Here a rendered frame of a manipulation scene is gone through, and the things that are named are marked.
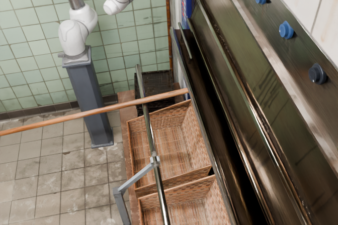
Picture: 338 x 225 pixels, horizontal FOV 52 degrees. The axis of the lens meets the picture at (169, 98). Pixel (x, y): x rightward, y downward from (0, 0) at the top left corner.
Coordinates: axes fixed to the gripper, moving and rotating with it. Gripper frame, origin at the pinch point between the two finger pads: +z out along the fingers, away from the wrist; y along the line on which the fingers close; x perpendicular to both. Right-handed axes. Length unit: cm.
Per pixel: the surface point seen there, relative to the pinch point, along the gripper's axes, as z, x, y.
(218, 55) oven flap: -54, 82, -8
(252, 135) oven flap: -87, 115, -7
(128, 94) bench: -29, -10, 88
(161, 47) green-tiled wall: 35, -21, 87
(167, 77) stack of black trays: -16, 22, 63
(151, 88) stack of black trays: -32, 19, 63
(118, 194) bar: -114, 60, 52
